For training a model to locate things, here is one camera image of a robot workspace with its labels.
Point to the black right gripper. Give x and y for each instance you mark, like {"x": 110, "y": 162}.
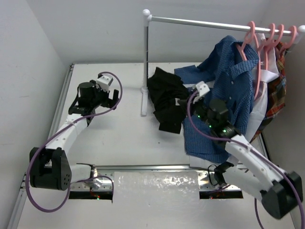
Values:
{"x": 194, "y": 101}

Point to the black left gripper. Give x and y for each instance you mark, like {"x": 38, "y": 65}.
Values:
{"x": 108, "y": 98}

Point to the black shirt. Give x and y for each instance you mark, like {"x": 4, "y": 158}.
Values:
{"x": 165, "y": 89}

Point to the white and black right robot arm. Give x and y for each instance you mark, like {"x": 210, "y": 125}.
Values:
{"x": 278, "y": 191}

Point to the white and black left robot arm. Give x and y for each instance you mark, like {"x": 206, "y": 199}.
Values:
{"x": 50, "y": 168}

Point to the blue checkered shirt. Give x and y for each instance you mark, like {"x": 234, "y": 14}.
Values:
{"x": 233, "y": 84}

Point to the white shirt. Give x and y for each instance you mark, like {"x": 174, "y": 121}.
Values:
{"x": 255, "y": 119}

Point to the red plaid shirt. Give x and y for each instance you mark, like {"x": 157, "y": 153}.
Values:
{"x": 276, "y": 91}

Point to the pink hanger holding white shirt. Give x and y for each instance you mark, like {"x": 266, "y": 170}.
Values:
{"x": 262, "y": 76}

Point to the white front cover board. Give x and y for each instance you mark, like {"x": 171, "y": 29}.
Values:
{"x": 154, "y": 200}

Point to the silver and white clothes rack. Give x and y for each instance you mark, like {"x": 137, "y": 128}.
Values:
{"x": 295, "y": 33}

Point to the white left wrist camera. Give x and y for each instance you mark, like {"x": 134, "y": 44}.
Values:
{"x": 104, "y": 82}

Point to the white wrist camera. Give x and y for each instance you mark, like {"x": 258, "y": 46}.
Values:
{"x": 202, "y": 88}
{"x": 104, "y": 82}

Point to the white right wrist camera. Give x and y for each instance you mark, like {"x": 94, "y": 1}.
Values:
{"x": 202, "y": 88}

